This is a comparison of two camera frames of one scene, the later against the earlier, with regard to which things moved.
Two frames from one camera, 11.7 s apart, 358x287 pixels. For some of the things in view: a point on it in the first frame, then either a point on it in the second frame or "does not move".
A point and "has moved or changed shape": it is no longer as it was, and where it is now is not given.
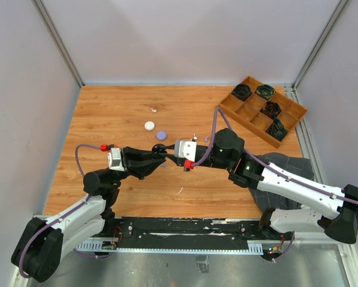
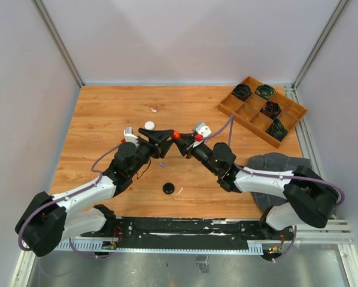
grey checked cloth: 265,200 does not move
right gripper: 178,161 → 182,147
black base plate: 194,232 does not move
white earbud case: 149,125 does not move
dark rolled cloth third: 271,109 does not move
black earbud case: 155,149 has moved or changed shape
